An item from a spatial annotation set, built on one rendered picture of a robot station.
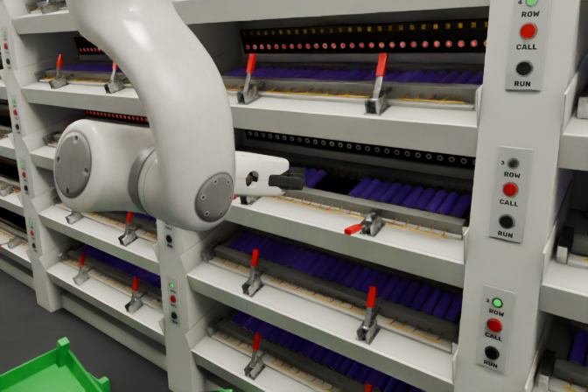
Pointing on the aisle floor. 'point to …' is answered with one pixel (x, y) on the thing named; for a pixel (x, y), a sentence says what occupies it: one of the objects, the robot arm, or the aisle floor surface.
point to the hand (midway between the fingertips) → (283, 177)
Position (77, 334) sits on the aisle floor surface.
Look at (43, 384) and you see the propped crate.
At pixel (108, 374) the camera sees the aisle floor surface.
